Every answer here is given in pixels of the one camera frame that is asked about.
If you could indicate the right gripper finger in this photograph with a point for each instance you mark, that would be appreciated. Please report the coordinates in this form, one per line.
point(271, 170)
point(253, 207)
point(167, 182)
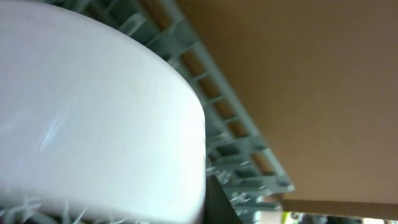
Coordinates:
point(218, 209)

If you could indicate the grey dishwasher rack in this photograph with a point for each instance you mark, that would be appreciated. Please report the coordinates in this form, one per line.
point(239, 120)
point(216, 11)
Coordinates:
point(235, 151)

